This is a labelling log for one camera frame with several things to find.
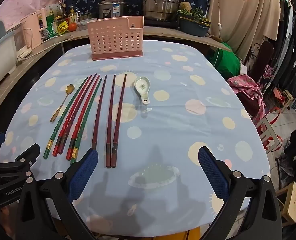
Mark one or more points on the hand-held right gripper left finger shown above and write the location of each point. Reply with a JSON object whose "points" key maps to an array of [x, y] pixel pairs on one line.
{"points": [[84, 172]]}

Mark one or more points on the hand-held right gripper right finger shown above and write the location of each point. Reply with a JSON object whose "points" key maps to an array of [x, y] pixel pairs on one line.
{"points": [[212, 172]]}

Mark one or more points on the green wavy chopstick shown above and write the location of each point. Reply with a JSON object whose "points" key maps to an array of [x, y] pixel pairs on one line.
{"points": [[47, 153], [79, 140]]}

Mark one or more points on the red wavy chopstick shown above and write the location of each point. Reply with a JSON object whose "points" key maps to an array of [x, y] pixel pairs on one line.
{"points": [[69, 155], [56, 151]]}

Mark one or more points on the straight dark brown chopstick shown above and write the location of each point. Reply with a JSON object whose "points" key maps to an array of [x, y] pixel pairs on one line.
{"points": [[114, 160], [108, 160]]}

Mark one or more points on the gold flower-shaped spoon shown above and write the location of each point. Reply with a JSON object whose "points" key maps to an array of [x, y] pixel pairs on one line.
{"points": [[68, 88]]}

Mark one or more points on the white ceramic soup spoon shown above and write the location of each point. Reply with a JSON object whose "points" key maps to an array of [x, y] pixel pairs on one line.
{"points": [[141, 85]]}

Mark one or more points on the pink perforated utensil holder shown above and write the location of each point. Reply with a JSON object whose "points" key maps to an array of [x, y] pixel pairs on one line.
{"points": [[115, 52]]}

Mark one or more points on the blue dotted tablecloth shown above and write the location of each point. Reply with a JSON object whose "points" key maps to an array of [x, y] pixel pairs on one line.
{"points": [[175, 130]]}

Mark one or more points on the small wooden stool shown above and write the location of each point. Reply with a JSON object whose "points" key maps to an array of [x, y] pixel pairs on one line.
{"points": [[292, 200]]}

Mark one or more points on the white storage box blue lid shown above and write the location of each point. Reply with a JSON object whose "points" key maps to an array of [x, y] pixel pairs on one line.
{"points": [[0, 52]]}

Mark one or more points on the pink floral cloth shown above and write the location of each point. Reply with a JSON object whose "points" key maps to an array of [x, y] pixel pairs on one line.
{"points": [[245, 87]]}

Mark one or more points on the white power strip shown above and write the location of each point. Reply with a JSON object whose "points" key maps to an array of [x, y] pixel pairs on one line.
{"points": [[25, 54]]}

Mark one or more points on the white toaster oven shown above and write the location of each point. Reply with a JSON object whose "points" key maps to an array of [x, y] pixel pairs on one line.
{"points": [[20, 42]]}

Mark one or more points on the green bag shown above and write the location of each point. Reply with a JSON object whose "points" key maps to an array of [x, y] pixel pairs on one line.
{"points": [[225, 62]]}

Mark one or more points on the pink kitchen appliance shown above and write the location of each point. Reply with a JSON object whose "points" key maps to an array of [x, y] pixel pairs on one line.
{"points": [[33, 30]]}

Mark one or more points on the green carton box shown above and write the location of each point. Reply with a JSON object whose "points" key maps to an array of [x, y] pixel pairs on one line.
{"points": [[51, 26]]}

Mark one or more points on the yellow snack packet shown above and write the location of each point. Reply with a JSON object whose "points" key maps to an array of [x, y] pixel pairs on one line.
{"points": [[62, 27]]}

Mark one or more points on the wooden rolling pin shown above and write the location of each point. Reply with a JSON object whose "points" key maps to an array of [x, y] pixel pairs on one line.
{"points": [[217, 39]]}

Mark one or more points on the red tomato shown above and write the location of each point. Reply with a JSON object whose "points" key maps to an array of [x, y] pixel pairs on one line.
{"points": [[73, 26]]}

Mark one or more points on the clear food container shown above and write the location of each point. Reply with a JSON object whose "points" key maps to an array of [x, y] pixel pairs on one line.
{"points": [[84, 23]]}

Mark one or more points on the yellow oil bottle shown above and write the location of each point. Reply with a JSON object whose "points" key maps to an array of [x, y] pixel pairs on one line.
{"points": [[73, 17]]}

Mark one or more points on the blue plastic basin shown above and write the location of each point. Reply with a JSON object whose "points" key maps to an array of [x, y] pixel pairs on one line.
{"points": [[192, 28]]}

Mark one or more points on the row of hanging clothes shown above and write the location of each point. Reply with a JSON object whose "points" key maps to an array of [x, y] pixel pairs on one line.
{"points": [[292, 42]]}

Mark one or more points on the black induction stove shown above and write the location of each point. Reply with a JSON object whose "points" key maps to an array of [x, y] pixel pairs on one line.
{"points": [[168, 24]]}

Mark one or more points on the beige curtain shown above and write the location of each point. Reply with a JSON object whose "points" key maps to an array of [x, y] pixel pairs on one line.
{"points": [[250, 17]]}

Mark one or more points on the leafy green vegetables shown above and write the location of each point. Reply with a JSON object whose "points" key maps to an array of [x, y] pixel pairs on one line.
{"points": [[195, 13]]}

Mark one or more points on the steel rice cooker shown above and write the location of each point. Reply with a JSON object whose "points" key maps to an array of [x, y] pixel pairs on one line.
{"points": [[113, 7]]}

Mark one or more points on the brown potato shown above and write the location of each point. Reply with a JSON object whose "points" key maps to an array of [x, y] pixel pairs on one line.
{"points": [[185, 6]]}

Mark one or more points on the steel steamer pot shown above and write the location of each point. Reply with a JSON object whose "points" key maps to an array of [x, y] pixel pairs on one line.
{"points": [[160, 5]]}

